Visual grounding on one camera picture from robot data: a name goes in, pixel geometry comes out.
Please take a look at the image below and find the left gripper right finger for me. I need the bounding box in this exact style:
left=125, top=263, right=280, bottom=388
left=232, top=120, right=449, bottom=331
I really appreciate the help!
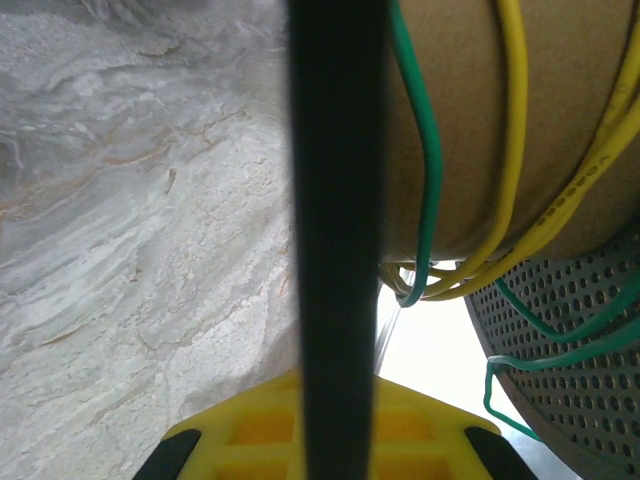
left=369, top=375, right=540, bottom=480

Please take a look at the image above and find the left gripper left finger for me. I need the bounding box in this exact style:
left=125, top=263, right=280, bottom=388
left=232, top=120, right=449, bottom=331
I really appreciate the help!
left=130, top=368, right=306, bottom=480

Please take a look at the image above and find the black cable spool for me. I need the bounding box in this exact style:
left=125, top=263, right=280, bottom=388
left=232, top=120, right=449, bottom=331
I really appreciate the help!
left=285, top=0, right=640, bottom=480

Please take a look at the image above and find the green cable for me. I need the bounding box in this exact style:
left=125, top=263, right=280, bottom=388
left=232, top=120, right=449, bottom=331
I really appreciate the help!
left=388, top=0, right=640, bottom=445

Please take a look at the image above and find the yellow cable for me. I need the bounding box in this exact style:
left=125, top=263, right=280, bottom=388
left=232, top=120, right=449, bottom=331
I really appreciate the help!
left=378, top=0, right=640, bottom=302

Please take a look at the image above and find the white box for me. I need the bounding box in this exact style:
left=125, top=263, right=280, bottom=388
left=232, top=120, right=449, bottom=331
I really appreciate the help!
left=372, top=259, right=544, bottom=451

